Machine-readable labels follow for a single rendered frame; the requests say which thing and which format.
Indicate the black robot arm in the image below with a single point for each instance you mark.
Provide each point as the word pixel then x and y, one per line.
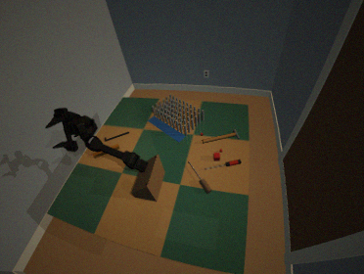
pixel 86 129

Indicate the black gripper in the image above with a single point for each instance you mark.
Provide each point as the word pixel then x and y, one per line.
pixel 61 115

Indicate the red and black handled screwdriver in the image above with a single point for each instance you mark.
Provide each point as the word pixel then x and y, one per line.
pixel 232 162

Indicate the brown-handled metal rod tool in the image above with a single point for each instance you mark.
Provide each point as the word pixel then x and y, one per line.
pixel 204 184

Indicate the blue tape strip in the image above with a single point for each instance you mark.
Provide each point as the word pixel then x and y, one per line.
pixel 173 133

